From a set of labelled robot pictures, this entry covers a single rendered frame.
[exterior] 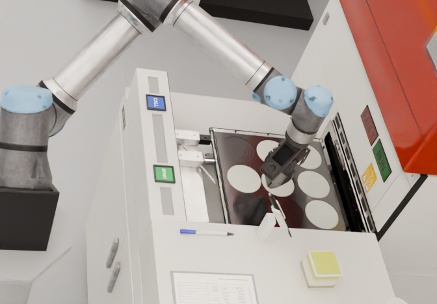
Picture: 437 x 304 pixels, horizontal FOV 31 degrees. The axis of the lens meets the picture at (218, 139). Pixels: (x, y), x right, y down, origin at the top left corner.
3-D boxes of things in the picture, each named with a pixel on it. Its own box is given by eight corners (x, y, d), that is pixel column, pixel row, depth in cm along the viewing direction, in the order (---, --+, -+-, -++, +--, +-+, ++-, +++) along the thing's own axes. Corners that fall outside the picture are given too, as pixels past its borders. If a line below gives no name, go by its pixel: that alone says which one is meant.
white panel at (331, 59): (302, 67, 275) (348, -24, 247) (361, 263, 222) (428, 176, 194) (294, 66, 274) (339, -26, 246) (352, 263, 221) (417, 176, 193)
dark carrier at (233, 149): (320, 142, 240) (320, 141, 239) (346, 235, 217) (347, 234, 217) (214, 132, 229) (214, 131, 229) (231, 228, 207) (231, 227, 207)
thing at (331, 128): (323, 138, 249) (335, 119, 242) (357, 255, 220) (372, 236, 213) (318, 138, 248) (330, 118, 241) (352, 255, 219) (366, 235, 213)
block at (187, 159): (199, 158, 223) (202, 152, 220) (201, 167, 220) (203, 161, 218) (172, 156, 220) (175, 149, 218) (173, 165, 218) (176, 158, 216)
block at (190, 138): (196, 137, 228) (199, 131, 226) (197, 146, 226) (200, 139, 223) (170, 135, 225) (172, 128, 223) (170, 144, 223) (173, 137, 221)
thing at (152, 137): (156, 103, 241) (166, 70, 231) (173, 253, 205) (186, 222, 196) (126, 99, 238) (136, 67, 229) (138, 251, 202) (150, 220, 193)
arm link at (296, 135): (308, 138, 196) (284, 119, 199) (302, 150, 200) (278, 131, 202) (324, 126, 201) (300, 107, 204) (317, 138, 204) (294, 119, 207)
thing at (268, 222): (276, 232, 201) (294, 200, 192) (278, 244, 199) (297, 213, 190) (253, 230, 200) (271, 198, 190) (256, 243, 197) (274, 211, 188)
